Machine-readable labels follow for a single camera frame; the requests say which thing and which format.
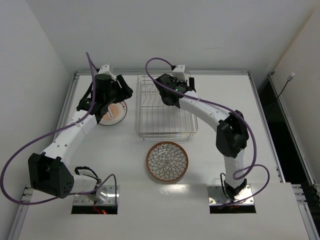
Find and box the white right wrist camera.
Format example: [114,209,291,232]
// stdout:
[172,64,188,83]

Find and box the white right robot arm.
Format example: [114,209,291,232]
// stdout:
[154,73,249,201]

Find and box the floral plate with orange rim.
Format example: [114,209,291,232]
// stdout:
[145,141,189,183]

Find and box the aluminium table edge rail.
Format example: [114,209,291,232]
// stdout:
[7,71,79,240]

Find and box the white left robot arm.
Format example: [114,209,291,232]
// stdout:
[28,73,133,199]

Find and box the black cable with white plug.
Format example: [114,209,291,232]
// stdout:
[264,72,296,118]

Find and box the white plate with orange sunburst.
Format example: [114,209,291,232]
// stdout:
[99,101,128,126]

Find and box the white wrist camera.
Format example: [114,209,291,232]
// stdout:
[172,64,188,83]
[97,63,117,81]

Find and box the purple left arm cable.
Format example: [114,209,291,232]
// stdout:
[0,51,118,205]

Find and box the left steel base plate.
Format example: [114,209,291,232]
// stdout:
[73,185,120,207]

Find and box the right steel base plate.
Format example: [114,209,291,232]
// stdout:
[207,184,255,206]

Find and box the silver wire dish rack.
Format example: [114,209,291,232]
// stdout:
[135,74,198,140]

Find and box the steel base plate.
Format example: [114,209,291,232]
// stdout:
[207,184,255,206]
[73,185,120,207]

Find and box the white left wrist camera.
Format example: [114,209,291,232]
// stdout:
[97,63,117,81]

